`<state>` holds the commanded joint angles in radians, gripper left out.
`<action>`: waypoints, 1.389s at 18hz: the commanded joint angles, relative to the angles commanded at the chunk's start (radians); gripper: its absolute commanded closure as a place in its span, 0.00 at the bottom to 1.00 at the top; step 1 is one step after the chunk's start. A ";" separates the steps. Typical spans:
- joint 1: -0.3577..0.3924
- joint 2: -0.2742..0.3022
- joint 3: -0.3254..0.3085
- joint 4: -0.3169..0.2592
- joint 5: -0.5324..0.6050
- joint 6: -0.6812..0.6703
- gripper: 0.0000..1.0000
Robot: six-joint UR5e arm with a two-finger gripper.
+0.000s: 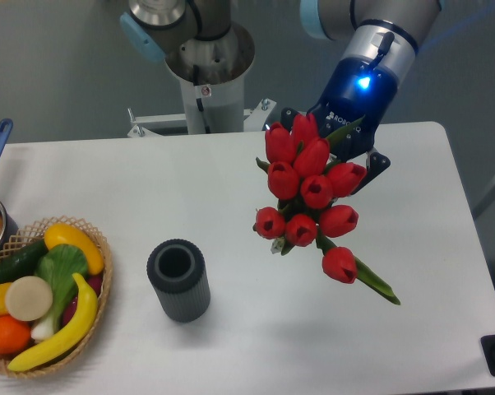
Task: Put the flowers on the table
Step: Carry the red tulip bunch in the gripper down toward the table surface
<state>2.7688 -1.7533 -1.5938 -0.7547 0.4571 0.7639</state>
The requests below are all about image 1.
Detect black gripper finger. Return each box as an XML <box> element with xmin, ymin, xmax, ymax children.
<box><xmin>351</xmin><ymin>150</ymin><xmax>391</xmax><ymax>195</ymax></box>
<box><xmin>280</xmin><ymin>107</ymin><xmax>307</xmax><ymax>132</ymax></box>

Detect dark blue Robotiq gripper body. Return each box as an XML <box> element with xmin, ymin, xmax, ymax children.
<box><xmin>308</xmin><ymin>58</ymin><xmax>398</xmax><ymax>160</ymax></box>

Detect red tulip bouquet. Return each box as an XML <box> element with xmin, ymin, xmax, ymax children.
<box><xmin>252</xmin><ymin>114</ymin><xmax>400</xmax><ymax>305</ymax></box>

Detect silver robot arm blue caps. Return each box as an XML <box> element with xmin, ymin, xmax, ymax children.
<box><xmin>119</xmin><ymin>1</ymin><xmax>443</xmax><ymax>181</ymax></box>

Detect dark grey ribbed vase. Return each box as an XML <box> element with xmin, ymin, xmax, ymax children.
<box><xmin>146</xmin><ymin>239</ymin><xmax>210</xmax><ymax>323</ymax></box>

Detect purple red radish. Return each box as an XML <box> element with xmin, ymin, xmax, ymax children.
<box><xmin>62</xmin><ymin>274</ymin><xmax>103</xmax><ymax>327</ymax></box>

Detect green bok choy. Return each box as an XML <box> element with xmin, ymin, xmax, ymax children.
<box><xmin>31</xmin><ymin>244</ymin><xmax>88</xmax><ymax>342</ymax></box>

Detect woven wicker basket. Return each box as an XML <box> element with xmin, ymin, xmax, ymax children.
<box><xmin>0</xmin><ymin>216</ymin><xmax>113</xmax><ymax>379</ymax></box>

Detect dark green cucumber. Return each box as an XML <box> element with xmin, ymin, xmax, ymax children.
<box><xmin>0</xmin><ymin>239</ymin><xmax>48</xmax><ymax>284</ymax></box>

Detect yellow banana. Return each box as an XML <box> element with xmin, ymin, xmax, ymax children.
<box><xmin>7</xmin><ymin>273</ymin><xmax>98</xmax><ymax>372</ymax></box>

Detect beige round slice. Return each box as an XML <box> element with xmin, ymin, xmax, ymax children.
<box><xmin>5</xmin><ymin>276</ymin><xmax>53</xmax><ymax>322</ymax></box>

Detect orange fruit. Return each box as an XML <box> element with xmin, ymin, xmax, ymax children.
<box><xmin>0</xmin><ymin>315</ymin><xmax>31</xmax><ymax>355</ymax></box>

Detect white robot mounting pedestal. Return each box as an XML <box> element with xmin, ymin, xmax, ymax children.
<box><xmin>131</xmin><ymin>23</ymin><xmax>276</xmax><ymax>134</ymax></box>

